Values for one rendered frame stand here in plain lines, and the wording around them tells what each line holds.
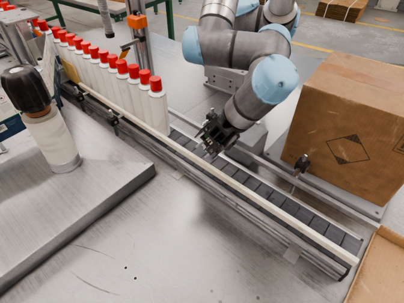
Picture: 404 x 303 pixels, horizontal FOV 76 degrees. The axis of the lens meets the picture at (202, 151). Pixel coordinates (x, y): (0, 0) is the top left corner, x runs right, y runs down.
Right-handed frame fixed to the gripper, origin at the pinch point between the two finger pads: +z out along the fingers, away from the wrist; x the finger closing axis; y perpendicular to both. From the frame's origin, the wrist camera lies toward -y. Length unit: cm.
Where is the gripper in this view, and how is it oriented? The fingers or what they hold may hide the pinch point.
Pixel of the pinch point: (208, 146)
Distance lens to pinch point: 74.4
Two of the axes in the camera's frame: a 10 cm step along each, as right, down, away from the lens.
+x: 6.5, 7.6, -0.5
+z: -3.7, 3.8, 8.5
